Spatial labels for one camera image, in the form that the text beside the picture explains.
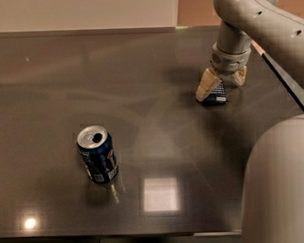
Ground blue pepsi can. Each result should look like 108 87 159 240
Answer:
77 125 119 183

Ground blue rxbar blueberry bar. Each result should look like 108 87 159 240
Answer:
203 83 227 105

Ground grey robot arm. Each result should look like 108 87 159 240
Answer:
196 0 304 243

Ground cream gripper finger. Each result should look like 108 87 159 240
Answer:
231 66 247 86
195 67 222 102

